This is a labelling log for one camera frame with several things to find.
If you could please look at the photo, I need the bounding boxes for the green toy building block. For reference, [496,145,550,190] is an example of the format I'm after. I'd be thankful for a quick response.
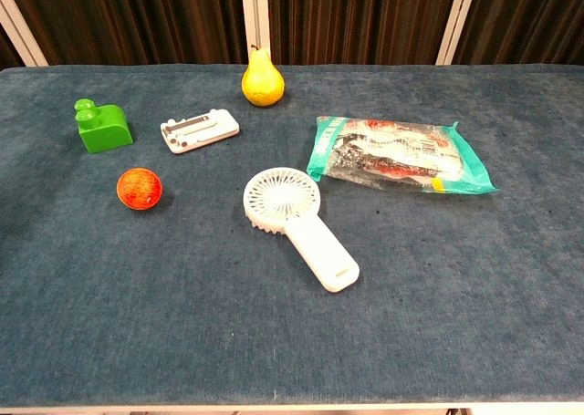
[74,97,135,155]

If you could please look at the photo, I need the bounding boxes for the white handheld fan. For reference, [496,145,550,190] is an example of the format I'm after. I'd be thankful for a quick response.
[242,166,361,294]

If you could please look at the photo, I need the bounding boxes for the blue felt table cloth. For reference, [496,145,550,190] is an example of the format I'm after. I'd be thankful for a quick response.
[0,63,584,410]

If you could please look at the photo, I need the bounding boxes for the teal clear snack bag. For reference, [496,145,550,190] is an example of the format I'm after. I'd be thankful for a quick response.
[305,115,499,195]

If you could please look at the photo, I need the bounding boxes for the white rectangular pack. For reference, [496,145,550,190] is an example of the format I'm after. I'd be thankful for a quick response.
[160,108,241,155]

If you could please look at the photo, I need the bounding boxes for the yellow toy pear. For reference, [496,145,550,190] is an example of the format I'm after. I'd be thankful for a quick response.
[241,44,286,109]

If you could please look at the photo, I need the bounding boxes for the orange ball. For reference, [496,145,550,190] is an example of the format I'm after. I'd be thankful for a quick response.
[116,167,164,212]

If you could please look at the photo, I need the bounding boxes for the dark pleated curtain panel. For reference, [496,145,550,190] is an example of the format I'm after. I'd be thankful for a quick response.
[0,22,25,69]
[451,0,584,67]
[266,0,461,67]
[3,0,250,67]

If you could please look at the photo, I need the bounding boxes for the white frame post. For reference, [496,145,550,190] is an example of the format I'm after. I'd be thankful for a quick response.
[434,0,485,67]
[0,0,49,67]
[239,0,272,67]

